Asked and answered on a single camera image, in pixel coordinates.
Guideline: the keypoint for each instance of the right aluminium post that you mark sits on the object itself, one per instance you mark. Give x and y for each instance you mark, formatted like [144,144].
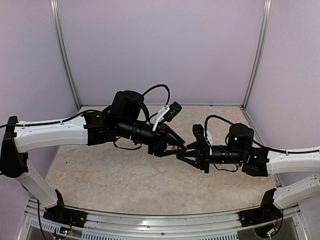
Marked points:
[258,53]

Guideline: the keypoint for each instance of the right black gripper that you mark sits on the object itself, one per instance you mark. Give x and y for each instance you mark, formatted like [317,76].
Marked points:
[202,160]

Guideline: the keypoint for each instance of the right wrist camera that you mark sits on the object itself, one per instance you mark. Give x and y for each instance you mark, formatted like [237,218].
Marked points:
[200,135]

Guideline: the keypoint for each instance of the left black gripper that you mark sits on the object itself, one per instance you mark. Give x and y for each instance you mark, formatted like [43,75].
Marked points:
[162,137]

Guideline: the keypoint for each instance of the aluminium post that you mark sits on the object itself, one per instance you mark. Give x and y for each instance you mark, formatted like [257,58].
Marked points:
[258,53]
[54,5]

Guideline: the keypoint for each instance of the front aluminium rail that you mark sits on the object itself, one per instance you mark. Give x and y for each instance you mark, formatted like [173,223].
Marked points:
[101,225]

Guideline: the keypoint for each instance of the left aluminium post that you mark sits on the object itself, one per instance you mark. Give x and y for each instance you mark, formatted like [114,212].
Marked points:
[54,5]

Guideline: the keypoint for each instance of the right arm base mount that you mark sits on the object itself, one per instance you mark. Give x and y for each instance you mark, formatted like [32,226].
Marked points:
[265,212]

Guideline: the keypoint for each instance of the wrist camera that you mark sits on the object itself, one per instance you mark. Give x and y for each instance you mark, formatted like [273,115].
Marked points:
[200,135]
[166,114]

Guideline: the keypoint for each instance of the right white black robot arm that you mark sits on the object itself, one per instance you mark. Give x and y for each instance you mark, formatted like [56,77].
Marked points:
[257,162]

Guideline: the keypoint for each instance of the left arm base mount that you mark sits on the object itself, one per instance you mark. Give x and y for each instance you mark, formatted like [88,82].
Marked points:
[63,215]

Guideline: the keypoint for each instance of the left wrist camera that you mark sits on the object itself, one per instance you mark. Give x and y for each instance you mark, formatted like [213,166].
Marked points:
[166,114]

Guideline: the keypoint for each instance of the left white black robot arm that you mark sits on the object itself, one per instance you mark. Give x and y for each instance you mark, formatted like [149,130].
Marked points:
[87,128]

